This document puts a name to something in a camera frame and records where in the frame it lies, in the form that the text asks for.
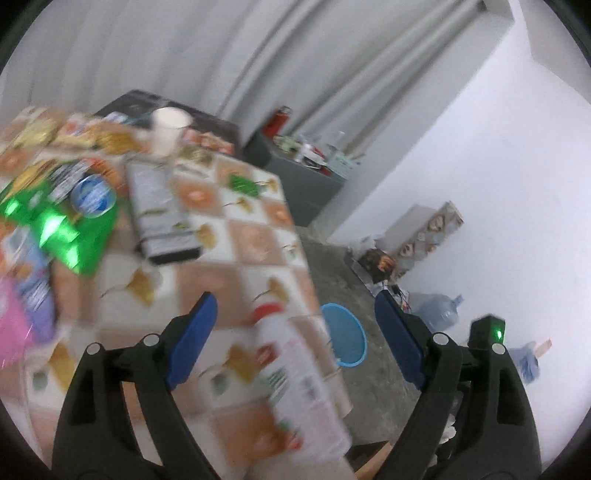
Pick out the green snack packet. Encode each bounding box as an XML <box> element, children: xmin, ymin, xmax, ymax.
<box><xmin>0</xmin><ymin>159</ymin><xmax>120</xmax><ymax>278</ymax></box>

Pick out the grey curtain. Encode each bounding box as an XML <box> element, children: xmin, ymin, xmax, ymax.
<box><xmin>0</xmin><ymin>0</ymin><xmax>490</xmax><ymax>153</ymax></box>

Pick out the pink packet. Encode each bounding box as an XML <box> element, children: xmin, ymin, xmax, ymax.
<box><xmin>0</xmin><ymin>276</ymin><xmax>38</xmax><ymax>366</ymax></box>

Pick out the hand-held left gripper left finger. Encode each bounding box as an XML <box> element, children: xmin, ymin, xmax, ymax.
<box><xmin>52</xmin><ymin>292</ymin><xmax>219</xmax><ymax>480</ymax></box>

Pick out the patterned checkered tablecloth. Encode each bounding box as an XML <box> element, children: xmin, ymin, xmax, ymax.
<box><xmin>0</xmin><ymin>106</ymin><xmax>354</xmax><ymax>480</ymax></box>

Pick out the white cup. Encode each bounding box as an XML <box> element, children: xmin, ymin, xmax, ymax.
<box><xmin>151</xmin><ymin>106</ymin><xmax>192</xmax><ymax>160</ymax></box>

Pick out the blue water jug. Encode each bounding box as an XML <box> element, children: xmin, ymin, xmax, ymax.
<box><xmin>507</xmin><ymin>339</ymin><xmax>553</xmax><ymax>385</ymax></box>
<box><xmin>407</xmin><ymin>291</ymin><xmax>464</xmax><ymax>332</ymax></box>

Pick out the pile of small cabinet items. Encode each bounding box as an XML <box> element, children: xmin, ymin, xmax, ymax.
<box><xmin>273</xmin><ymin>129</ymin><xmax>366</xmax><ymax>178</ymax></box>

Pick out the yellow snack packet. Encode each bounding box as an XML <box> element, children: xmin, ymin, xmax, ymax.
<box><xmin>13</xmin><ymin>107</ymin><xmax>62</xmax><ymax>149</ymax></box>

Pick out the grey rectangular packet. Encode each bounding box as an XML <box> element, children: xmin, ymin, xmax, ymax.
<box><xmin>124</xmin><ymin>156</ymin><xmax>205</xmax><ymax>267</ymax></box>

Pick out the white bottle with red cap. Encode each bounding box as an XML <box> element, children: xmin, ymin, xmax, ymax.
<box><xmin>252</xmin><ymin>302</ymin><xmax>352</xmax><ymax>463</ymax></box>

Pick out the small green packet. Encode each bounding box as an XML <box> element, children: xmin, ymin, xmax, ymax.
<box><xmin>230</xmin><ymin>174</ymin><xmax>260</xmax><ymax>198</ymax></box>

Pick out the orange snack packet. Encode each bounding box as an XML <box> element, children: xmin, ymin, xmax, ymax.
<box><xmin>181</xmin><ymin>128</ymin><xmax>235</xmax><ymax>156</ymax></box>

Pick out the red thermos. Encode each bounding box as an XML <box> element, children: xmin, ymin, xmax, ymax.
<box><xmin>264</xmin><ymin>106</ymin><xmax>293</xmax><ymax>138</ymax></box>

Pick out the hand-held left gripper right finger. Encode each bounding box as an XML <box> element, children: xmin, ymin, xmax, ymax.
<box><xmin>374</xmin><ymin>291</ymin><xmax>542</xmax><ymax>480</ymax></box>

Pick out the purple blue packet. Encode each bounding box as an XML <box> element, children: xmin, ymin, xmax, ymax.
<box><xmin>8</xmin><ymin>225</ymin><xmax>59</xmax><ymax>343</ymax></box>

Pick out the tall patterned carton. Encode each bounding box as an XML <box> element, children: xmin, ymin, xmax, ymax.
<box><xmin>387</xmin><ymin>200</ymin><xmax>465</xmax><ymax>274</ymax></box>

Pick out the dark printed box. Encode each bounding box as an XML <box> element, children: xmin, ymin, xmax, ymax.
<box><xmin>353</xmin><ymin>248</ymin><xmax>399</xmax><ymax>283</ymax></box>

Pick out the black flat box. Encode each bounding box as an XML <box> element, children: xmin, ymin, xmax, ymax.
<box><xmin>95</xmin><ymin>90</ymin><xmax>242</xmax><ymax>155</ymax></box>

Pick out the blue plastic bucket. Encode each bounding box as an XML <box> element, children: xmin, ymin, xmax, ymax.
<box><xmin>321</xmin><ymin>303</ymin><xmax>369</xmax><ymax>368</ymax></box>

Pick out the blue white label container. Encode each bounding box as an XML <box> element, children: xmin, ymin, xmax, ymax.
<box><xmin>71</xmin><ymin>172</ymin><xmax>117</xmax><ymax>219</ymax></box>

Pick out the grey cabinet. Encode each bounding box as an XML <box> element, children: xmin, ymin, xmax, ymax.
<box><xmin>244</xmin><ymin>131</ymin><xmax>345</xmax><ymax>228</ymax></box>

